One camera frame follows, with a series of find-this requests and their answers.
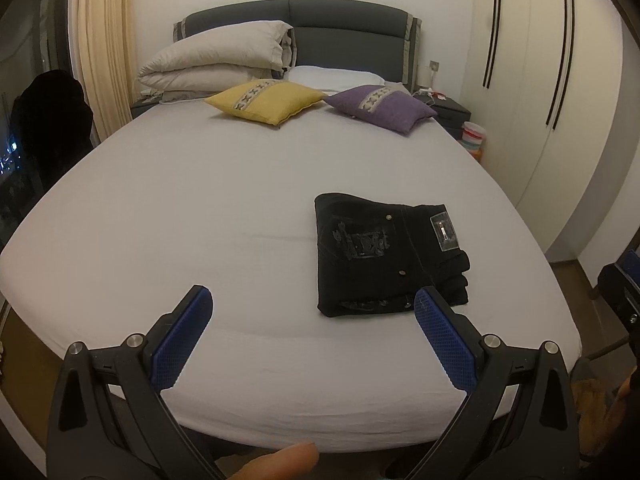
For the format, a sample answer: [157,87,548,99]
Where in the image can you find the black pants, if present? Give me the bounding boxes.
[314,193,471,318]

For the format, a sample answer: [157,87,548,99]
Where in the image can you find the person left hand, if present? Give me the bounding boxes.
[230,442,320,480]

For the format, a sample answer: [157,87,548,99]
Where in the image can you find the orange bucket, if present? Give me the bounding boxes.
[470,148,483,162]

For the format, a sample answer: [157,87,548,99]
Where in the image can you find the striped white bucket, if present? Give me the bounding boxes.
[460,122,486,152]

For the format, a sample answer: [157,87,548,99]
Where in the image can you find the white wardrobe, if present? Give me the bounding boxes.
[461,0,638,262]

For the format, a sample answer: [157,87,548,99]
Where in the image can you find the dark bedside table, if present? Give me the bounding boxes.
[413,89,471,140]

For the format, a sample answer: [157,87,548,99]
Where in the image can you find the white bed mattress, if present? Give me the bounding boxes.
[1,101,582,453]

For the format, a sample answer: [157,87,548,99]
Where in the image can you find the purple cushion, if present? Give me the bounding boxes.
[323,84,437,136]

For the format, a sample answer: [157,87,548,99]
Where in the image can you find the white pillow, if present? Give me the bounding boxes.
[284,65,385,94]

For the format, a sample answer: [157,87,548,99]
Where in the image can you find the yellow cushion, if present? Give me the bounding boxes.
[205,79,326,127]

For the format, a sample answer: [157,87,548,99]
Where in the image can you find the dark grey headboard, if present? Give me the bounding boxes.
[172,0,421,91]

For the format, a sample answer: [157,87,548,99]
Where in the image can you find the folded beige duvet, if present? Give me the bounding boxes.
[138,21,296,102]

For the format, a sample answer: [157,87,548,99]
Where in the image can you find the beige curtain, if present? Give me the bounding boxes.
[67,0,139,144]

